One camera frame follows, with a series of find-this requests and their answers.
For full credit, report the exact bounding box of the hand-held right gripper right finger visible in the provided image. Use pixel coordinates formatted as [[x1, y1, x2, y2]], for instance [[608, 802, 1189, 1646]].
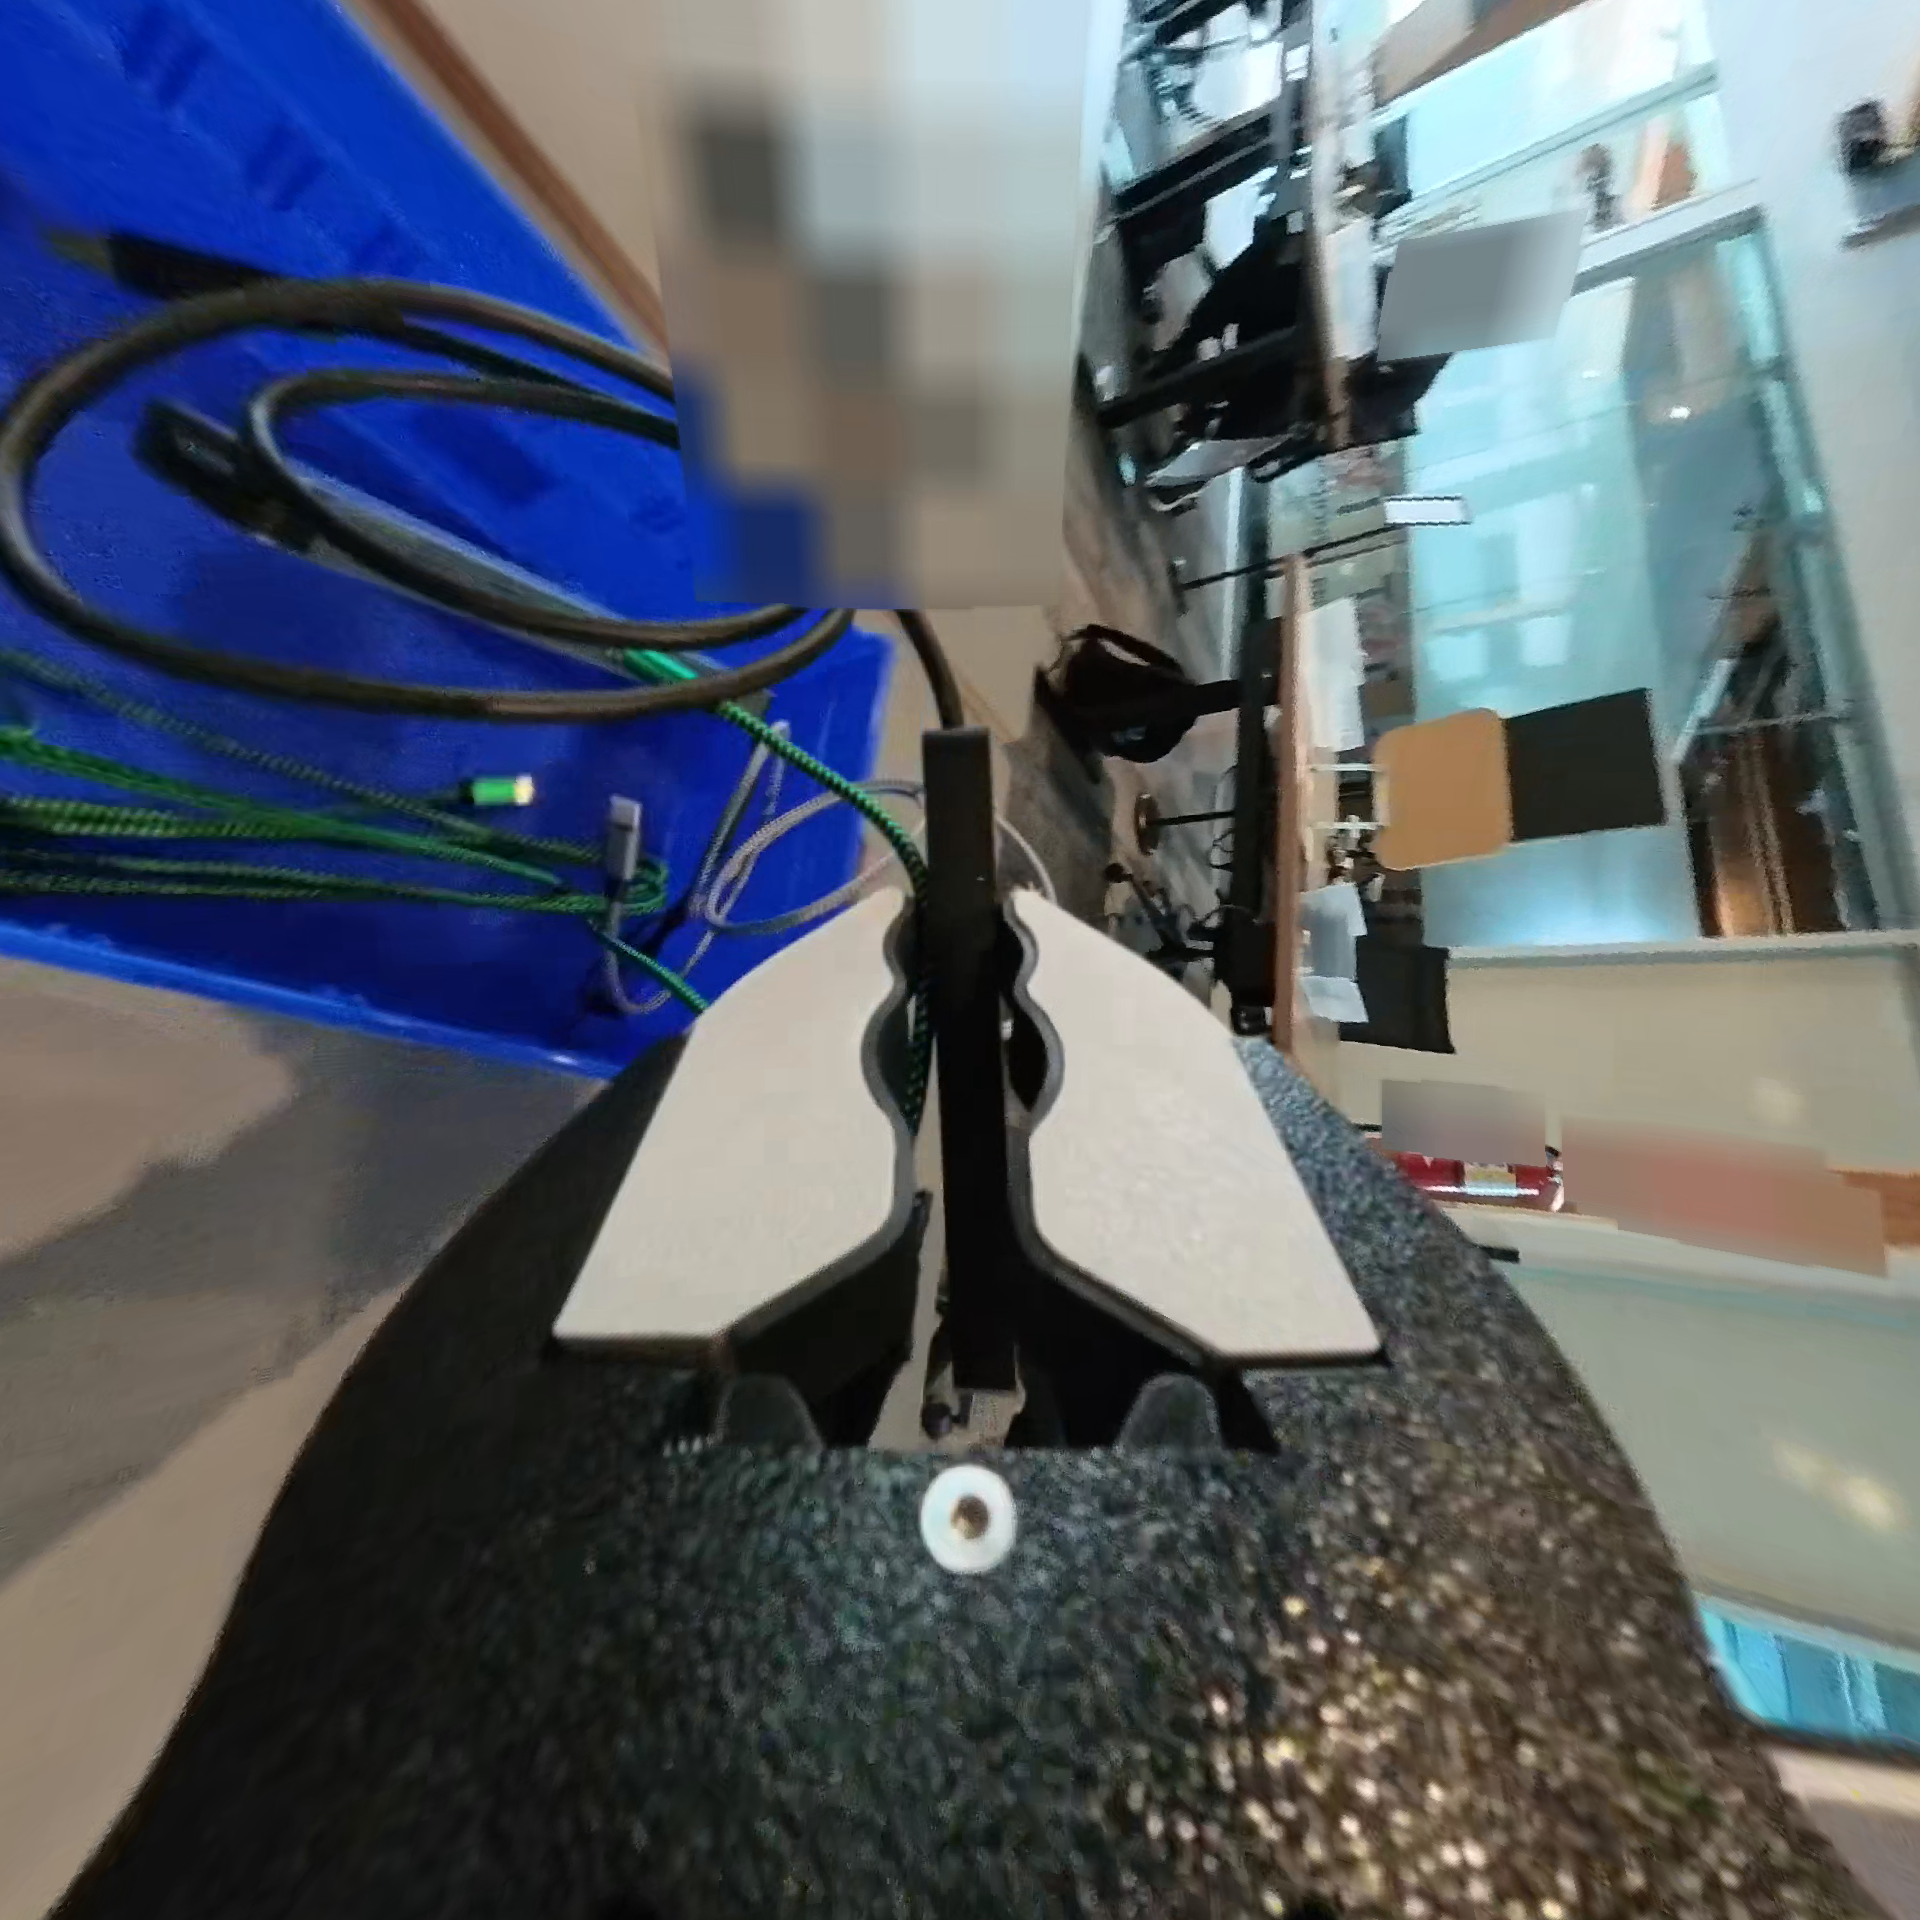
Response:
[[1004, 892, 1384, 1447]]

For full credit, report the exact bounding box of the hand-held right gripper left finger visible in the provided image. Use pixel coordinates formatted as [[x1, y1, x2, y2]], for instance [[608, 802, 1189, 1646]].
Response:
[[553, 886, 935, 1451]]

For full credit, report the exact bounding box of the silver metal rod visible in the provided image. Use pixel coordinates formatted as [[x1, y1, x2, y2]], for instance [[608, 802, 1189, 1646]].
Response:
[[917, 730, 1033, 1392]]

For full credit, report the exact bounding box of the black hub cable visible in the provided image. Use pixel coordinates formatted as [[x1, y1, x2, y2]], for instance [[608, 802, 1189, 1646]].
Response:
[[893, 607, 968, 743]]

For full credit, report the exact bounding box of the green braided usb cable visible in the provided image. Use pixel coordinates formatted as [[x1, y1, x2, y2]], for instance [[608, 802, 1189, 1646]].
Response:
[[0, 648, 935, 1121]]

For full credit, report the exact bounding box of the blue plastic bin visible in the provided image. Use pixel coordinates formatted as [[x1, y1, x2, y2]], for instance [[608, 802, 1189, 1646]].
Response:
[[0, 0, 900, 1080]]

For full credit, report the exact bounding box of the red fire extinguisher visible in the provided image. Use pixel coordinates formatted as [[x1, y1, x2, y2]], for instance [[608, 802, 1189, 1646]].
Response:
[[1389, 1148, 1563, 1204]]

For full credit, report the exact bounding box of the wooden edged desk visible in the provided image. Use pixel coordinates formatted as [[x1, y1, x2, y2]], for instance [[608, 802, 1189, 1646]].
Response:
[[1229, 552, 1322, 1057]]

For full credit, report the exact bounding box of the wooden back chair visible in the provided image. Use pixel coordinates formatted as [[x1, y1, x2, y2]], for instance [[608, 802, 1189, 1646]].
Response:
[[1368, 686, 1667, 874]]

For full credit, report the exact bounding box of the black backpack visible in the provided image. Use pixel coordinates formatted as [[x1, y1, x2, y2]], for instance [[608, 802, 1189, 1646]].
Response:
[[1033, 622, 1247, 765]]

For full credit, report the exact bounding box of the grey braided usb cable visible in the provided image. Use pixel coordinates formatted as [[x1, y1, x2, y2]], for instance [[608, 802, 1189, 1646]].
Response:
[[592, 751, 1051, 1027]]

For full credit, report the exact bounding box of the black braided usb cable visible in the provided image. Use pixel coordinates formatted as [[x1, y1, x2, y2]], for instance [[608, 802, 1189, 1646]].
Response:
[[0, 226, 865, 730]]

